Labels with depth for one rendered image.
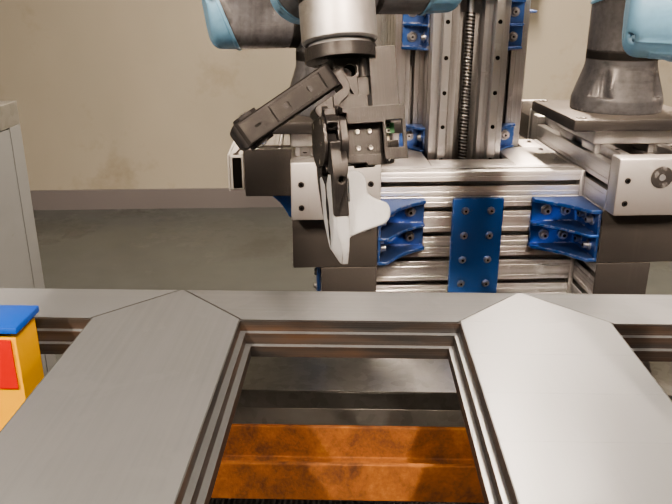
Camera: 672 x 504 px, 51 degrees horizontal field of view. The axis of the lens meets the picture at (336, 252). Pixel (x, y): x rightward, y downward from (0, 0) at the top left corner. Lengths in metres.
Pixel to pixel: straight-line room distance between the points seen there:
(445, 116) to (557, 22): 3.17
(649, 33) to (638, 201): 0.57
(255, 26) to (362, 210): 0.52
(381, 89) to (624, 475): 0.41
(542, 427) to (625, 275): 0.61
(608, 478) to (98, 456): 0.42
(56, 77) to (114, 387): 3.76
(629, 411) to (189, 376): 0.43
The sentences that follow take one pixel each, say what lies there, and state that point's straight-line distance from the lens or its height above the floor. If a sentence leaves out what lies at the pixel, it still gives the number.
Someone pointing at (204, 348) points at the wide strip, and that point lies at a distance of 0.81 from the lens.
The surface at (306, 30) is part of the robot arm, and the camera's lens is 0.71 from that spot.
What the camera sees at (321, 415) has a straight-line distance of 1.08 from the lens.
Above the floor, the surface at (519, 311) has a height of 0.86.
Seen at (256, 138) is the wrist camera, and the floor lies 1.10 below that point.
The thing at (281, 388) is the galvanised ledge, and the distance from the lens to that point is 1.07.
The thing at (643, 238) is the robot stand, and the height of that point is 0.85.
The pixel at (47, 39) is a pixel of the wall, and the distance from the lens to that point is 4.43.
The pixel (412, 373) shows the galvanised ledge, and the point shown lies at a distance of 1.11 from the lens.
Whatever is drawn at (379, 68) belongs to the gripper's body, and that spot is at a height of 1.16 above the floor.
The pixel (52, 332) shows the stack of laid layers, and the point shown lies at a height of 0.84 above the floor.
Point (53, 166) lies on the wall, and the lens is 4.55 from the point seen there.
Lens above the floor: 1.23
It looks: 20 degrees down
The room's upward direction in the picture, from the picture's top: straight up
